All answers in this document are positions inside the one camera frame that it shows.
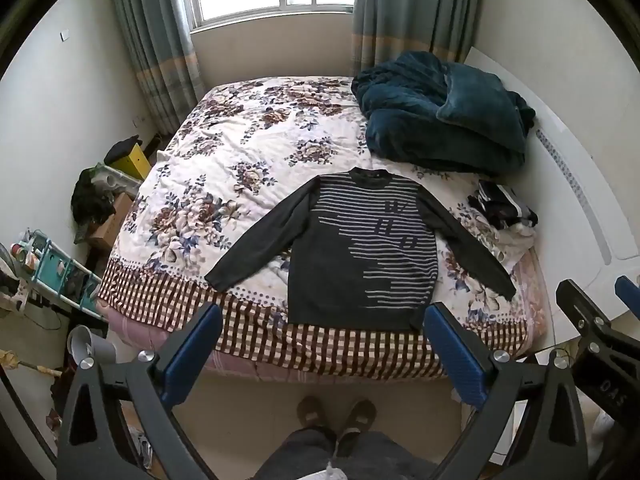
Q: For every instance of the white plastic container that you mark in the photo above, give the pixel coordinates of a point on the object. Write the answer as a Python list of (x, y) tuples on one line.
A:
[(117, 180)]

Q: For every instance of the teal storage rack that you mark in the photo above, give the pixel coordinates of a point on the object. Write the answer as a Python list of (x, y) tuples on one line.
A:
[(75, 280)]

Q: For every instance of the teal plush blanket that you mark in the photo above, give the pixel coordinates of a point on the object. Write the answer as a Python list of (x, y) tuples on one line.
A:
[(425, 125)]

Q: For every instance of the brown slipper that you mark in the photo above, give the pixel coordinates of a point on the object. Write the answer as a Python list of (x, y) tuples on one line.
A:
[(359, 415), (315, 412)]

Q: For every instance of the person's legs in grey trousers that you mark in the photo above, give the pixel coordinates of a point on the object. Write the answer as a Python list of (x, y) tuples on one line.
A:
[(300, 455)]

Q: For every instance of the cardboard box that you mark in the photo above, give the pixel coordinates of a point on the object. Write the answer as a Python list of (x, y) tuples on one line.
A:
[(112, 225)]

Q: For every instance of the black cloth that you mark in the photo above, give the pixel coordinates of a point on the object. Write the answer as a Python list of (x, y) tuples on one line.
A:
[(121, 149)]

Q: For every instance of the yellow box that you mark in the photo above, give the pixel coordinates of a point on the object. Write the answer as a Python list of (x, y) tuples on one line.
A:
[(132, 162)]

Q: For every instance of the floral checked blanket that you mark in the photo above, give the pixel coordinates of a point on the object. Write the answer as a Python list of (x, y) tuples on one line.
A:
[(240, 125)]

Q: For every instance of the grey-green curtain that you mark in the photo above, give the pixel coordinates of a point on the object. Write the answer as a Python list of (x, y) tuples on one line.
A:
[(155, 35), (415, 5)]

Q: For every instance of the white headboard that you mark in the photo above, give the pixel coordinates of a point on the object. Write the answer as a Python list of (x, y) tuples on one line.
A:
[(575, 125)]

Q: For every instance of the grey pipe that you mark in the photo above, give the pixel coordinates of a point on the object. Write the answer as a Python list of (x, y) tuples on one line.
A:
[(95, 347)]

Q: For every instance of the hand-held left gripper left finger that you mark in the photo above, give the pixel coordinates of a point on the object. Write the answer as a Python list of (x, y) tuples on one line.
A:
[(192, 355)]

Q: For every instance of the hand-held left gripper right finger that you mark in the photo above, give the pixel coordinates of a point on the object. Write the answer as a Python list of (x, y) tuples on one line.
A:
[(457, 355)]

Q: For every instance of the dark grey striped sweater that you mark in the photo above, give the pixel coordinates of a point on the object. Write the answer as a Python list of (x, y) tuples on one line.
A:
[(340, 270)]

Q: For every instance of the white folded garment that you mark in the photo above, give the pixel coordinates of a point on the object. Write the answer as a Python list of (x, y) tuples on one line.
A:
[(517, 237)]

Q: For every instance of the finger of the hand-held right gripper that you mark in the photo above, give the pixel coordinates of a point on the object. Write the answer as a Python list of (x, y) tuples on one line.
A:
[(630, 292), (582, 310)]

